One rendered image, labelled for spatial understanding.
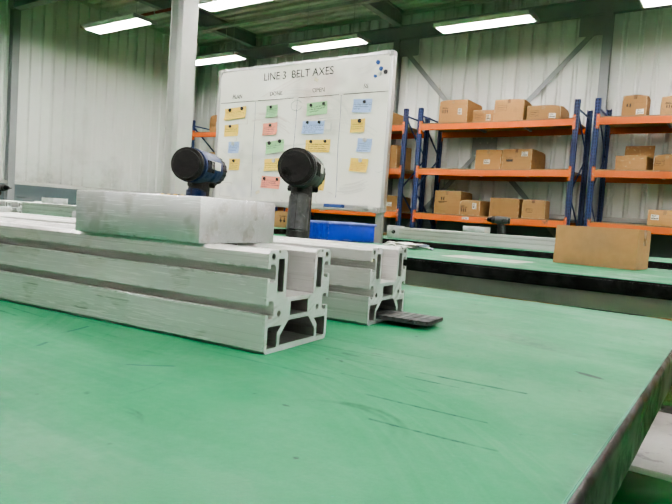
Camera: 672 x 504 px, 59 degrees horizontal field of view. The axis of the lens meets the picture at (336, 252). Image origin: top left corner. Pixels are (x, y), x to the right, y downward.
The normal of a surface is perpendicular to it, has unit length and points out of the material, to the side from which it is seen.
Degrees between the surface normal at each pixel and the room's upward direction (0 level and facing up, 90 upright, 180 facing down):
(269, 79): 90
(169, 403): 0
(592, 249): 89
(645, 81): 90
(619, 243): 87
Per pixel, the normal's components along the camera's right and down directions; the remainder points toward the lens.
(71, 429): 0.07, -1.00
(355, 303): -0.48, 0.01
